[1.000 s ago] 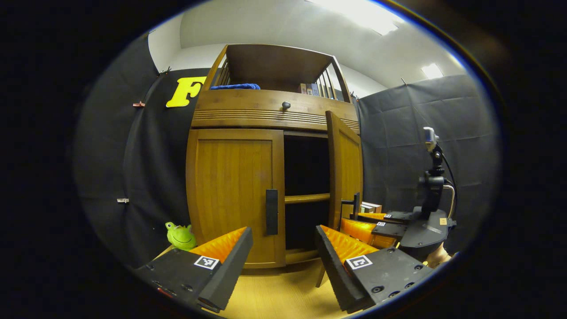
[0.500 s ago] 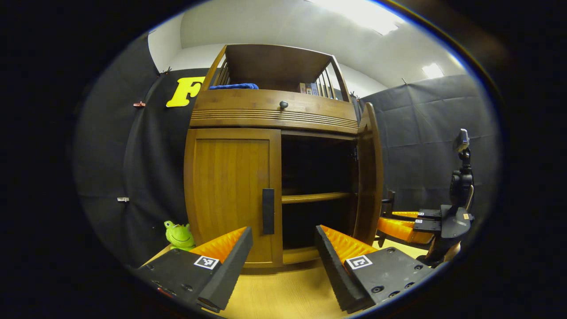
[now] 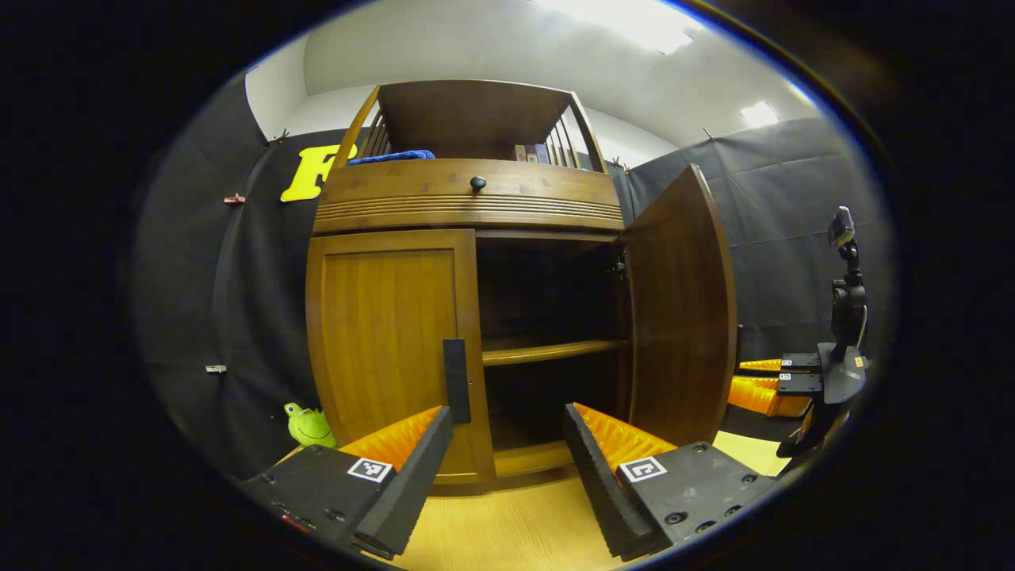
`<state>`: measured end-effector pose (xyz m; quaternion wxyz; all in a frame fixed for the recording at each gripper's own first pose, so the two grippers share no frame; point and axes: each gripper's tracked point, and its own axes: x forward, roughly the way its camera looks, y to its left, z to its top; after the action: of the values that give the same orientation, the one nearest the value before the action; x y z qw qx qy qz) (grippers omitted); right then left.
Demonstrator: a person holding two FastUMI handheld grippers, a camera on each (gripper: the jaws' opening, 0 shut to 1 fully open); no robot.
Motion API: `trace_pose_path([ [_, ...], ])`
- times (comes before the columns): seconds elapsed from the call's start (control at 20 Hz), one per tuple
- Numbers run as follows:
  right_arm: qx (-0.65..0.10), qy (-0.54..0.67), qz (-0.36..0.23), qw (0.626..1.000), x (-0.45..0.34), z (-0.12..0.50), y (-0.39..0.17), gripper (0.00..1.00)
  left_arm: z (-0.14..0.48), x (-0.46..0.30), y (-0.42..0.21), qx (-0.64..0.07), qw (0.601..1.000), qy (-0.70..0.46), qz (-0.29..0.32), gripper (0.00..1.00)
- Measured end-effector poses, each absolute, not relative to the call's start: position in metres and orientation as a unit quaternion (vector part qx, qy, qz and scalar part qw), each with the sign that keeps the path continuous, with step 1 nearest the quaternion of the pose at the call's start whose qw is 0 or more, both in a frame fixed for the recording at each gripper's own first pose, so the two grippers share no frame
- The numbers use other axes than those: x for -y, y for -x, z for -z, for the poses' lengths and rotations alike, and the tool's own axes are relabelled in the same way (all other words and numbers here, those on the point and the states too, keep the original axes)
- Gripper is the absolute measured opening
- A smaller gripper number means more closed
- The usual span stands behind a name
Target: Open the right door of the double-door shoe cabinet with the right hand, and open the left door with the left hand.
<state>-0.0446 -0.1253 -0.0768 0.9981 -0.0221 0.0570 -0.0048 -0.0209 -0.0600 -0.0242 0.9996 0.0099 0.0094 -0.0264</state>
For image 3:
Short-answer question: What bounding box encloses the wooden inner cabinet shelf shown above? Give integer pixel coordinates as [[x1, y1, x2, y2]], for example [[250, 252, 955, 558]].
[[481, 339, 630, 367]]

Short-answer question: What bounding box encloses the wooden double-door shoe cabinet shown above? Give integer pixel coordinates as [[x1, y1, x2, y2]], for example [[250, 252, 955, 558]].
[[305, 79, 635, 496]]

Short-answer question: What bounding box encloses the blue cloth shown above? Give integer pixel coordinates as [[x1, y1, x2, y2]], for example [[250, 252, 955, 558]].
[[347, 149, 436, 167]]

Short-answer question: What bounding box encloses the wooden shoe cabinet door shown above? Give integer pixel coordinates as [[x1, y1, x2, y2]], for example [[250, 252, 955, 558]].
[[306, 228, 496, 486], [620, 164, 738, 449]]

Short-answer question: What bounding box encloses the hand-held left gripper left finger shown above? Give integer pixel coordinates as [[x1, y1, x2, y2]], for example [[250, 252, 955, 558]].
[[238, 404, 454, 560]]

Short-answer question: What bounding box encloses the wooden drawer with black knob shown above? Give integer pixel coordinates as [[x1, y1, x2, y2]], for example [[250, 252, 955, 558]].
[[313, 158, 625, 235]]

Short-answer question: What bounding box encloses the large ceiling light panel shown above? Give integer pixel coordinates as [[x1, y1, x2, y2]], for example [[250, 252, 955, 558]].
[[531, 0, 707, 55]]

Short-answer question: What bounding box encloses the black backdrop cloth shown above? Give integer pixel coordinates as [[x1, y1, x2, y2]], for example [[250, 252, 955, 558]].
[[131, 71, 873, 477]]

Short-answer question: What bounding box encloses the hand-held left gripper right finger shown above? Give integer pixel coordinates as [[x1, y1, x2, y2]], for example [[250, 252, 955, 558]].
[[561, 402, 782, 562]]

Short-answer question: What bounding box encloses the green frog plush toy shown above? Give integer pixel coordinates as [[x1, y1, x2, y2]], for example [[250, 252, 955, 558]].
[[284, 402, 337, 450]]

